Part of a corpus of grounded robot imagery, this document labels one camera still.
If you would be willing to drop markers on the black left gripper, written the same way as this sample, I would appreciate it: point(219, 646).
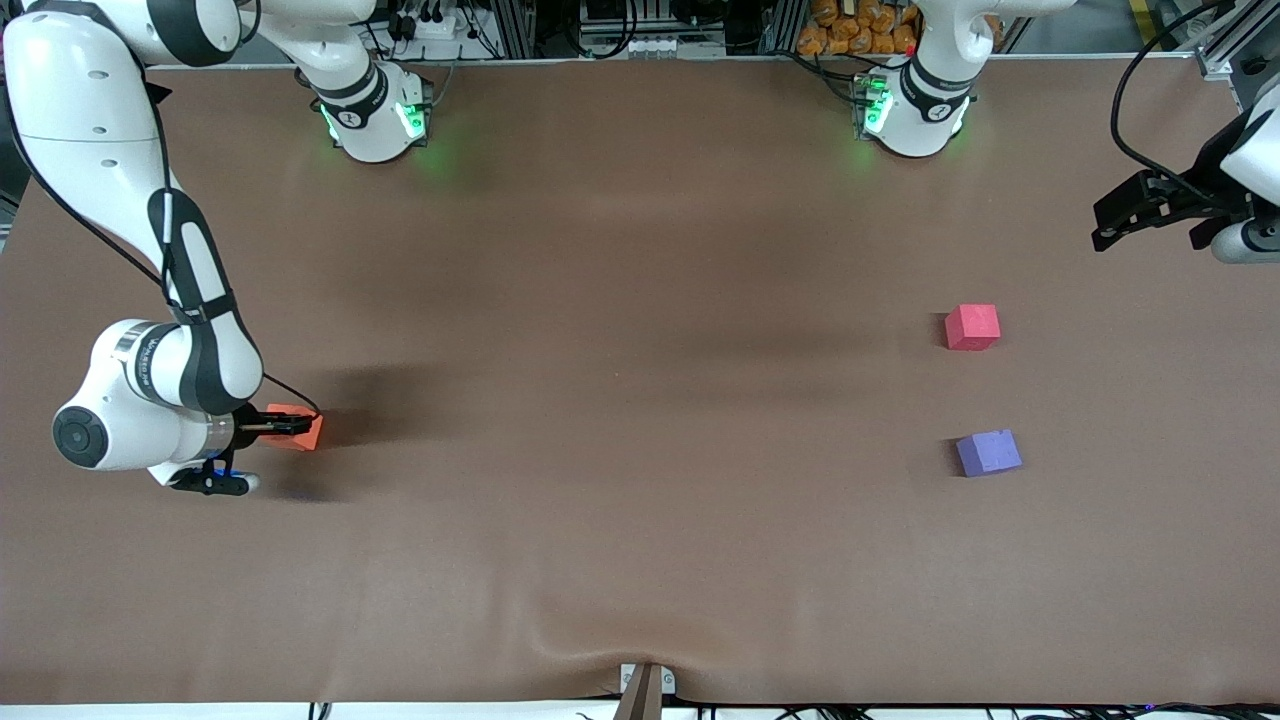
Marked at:
point(1208, 183)

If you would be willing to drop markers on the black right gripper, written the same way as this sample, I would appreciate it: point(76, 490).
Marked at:
point(247, 427)

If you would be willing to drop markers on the orange foam block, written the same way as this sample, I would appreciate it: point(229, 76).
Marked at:
point(311, 441)

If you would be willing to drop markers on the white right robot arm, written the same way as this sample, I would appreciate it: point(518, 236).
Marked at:
point(90, 100)

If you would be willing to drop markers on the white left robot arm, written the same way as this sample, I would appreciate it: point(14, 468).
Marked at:
point(925, 115)

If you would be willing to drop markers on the red foam block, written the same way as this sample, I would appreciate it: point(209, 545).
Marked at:
point(970, 328)

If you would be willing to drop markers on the purple foam block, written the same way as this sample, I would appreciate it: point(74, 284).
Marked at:
point(990, 453)

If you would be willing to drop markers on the brown table mat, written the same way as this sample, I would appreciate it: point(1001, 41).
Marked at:
point(640, 500)

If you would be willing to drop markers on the orange items pile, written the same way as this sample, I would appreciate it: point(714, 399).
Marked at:
point(860, 28)

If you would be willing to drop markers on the white power strip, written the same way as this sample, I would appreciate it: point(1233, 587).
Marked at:
point(430, 28)

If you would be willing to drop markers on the white terminal strip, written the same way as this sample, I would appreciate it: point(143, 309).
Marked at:
point(650, 46)

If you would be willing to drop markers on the aluminium frame profile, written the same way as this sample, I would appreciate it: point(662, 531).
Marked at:
point(1225, 55)

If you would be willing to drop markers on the small metal clamp bracket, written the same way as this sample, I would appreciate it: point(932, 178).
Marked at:
point(628, 680)

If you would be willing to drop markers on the aluminium frame post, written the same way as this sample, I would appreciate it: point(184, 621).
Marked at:
point(515, 28)
point(788, 25)

